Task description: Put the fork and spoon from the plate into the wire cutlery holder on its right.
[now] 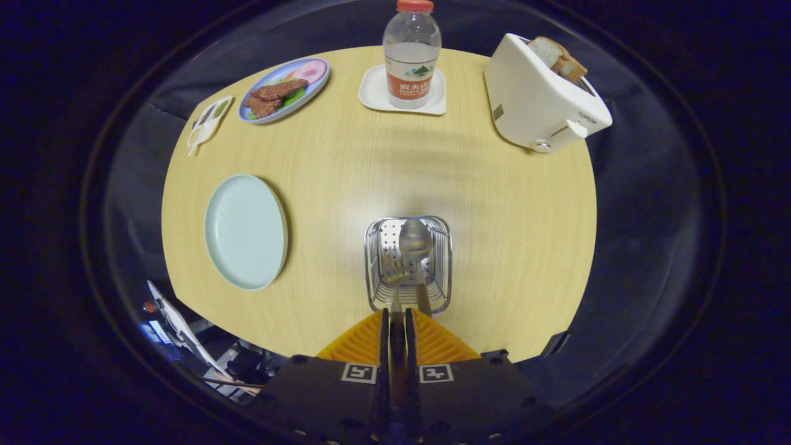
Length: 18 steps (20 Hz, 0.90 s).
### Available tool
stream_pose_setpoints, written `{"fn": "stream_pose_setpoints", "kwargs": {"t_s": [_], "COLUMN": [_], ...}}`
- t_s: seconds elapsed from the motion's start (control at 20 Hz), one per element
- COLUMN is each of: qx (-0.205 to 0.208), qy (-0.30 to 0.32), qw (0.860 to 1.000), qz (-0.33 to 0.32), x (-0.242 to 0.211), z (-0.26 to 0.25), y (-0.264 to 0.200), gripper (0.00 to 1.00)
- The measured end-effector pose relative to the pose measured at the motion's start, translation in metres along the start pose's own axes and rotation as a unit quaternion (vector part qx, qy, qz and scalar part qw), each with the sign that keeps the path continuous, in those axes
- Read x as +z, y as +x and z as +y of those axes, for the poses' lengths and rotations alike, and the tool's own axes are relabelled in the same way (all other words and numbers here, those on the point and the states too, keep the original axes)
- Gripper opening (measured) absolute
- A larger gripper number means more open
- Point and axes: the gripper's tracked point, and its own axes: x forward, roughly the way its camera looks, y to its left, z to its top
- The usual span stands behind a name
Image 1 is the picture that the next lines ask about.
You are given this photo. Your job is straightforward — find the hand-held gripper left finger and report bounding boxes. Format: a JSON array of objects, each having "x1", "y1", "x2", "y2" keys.
[{"x1": 247, "y1": 308, "x2": 391, "y2": 445}]

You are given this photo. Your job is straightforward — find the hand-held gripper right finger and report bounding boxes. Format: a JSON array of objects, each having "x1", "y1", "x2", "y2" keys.
[{"x1": 405, "y1": 308, "x2": 557, "y2": 445}]

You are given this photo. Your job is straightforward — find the silver fork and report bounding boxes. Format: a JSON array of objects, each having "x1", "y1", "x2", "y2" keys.
[{"x1": 382, "y1": 253, "x2": 413, "y2": 396}]

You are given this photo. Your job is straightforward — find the silver spoon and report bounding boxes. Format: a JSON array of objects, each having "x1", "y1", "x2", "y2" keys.
[{"x1": 399, "y1": 218, "x2": 434, "y2": 317}]

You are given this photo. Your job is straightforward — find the pale green plate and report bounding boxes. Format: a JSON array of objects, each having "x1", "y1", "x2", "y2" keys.
[{"x1": 204, "y1": 174, "x2": 289, "y2": 292}]

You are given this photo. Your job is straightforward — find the white board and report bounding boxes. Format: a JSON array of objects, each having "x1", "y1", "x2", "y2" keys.
[{"x1": 146, "y1": 280, "x2": 232, "y2": 381}]

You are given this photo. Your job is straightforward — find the white square coaster tray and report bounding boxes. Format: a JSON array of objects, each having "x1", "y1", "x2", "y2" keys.
[{"x1": 358, "y1": 64, "x2": 447, "y2": 116}]

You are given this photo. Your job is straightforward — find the green lettuce leaf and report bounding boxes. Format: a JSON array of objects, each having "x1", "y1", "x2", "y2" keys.
[{"x1": 275, "y1": 88, "x2": 308, "y2": 111}]

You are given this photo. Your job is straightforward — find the brown meat piece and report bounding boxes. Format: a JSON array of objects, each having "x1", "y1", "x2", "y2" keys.
[
  {"x1": 250, "y1": 78, "x2": 310, "y2": 101},
  {"x1": 243, "y1": 94, "x2": 284, "y2": 120}
]

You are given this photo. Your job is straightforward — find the blue plate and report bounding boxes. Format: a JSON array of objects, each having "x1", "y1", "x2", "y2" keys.
[{"x1": 238, "y1": 57, "x2": 331, "y2": 125}]

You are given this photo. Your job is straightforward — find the white toaster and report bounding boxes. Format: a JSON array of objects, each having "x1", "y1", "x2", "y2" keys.
[{"x1": 483, "y1": 33, "x2": 614, "y2": 153}]

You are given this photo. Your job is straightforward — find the white divided sauce dish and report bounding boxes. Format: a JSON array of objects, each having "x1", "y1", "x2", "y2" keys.
[{"x1": 187, "y1": 95, "x2": 234, "y2": 156}]

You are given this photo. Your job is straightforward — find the pink ham slice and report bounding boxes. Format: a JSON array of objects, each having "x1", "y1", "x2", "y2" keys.
[{"x1": 295, "y1": 60, "x2": 328, "y2": 85}]

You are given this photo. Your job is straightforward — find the clear water bottle red cap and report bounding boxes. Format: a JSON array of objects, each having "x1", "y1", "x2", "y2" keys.
[{"x1": 383, "y1": 0, "x2": 442, "y2": 110}]

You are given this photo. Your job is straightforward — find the brown toasted bread slice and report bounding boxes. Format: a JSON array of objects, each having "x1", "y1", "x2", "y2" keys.
[{"x1": 556, "y1": 54, "x2": 588, "y2": 85}]

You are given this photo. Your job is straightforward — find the white bread slice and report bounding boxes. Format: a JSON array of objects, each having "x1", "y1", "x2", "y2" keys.
[{"x1": 527, "y1": 36, "x2": 566, "y2": 67}]

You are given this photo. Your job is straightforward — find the metal wire basket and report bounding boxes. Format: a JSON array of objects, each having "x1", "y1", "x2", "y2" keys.
[{"x1": 363, "y1": 215, "x2": 453, "y2": 316}]

